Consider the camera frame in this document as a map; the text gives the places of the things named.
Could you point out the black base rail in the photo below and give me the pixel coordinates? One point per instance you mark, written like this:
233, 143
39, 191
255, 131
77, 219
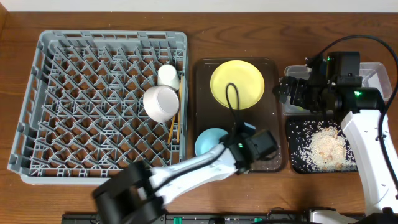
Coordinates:
188, 218

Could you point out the yellow plate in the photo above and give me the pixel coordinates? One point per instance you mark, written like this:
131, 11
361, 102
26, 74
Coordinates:
245, 76

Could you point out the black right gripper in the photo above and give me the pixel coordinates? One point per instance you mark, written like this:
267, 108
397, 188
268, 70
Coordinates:
301, 86

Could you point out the clear plastic bin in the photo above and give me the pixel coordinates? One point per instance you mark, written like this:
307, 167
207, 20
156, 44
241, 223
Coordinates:
374, 75

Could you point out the wooden chopstick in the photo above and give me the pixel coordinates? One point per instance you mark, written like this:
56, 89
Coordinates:
180, 110
171, 130

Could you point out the dark brown serving tray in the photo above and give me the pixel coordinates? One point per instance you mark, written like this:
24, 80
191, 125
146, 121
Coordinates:
265, 114

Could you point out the cream cup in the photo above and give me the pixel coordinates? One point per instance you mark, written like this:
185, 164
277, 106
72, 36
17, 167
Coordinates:
168, 76

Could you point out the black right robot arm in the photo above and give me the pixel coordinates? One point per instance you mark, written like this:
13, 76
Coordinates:
361, 113

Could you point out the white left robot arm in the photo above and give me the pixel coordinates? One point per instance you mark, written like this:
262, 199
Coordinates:
140, 195

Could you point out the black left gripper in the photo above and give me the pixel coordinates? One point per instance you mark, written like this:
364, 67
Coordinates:
244, 132

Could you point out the spilled rice food waste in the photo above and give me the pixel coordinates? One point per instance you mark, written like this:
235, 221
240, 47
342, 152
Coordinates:
326, 149

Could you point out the grey dishwasher rack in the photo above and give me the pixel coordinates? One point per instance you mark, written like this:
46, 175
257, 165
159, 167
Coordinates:
83, 119

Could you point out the blue bowl with food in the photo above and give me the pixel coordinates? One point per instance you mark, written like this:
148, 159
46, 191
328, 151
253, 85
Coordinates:
208, 139

